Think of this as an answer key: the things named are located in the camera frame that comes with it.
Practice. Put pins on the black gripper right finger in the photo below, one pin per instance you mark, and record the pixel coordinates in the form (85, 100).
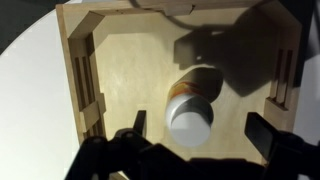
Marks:
(261, 134)

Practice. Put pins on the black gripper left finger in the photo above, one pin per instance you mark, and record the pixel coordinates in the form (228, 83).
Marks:
(140, 122)

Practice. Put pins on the white bottle cap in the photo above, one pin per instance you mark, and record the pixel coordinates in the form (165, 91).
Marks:
(189, 119)

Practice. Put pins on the pill bottle with orange label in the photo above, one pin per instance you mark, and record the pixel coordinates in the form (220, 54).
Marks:
(202, 81)

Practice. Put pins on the wooden slatted crate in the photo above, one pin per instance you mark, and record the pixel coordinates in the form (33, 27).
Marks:
(123, 56)

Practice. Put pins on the round white pedestal table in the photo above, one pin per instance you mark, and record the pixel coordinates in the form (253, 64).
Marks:
(38, 132)

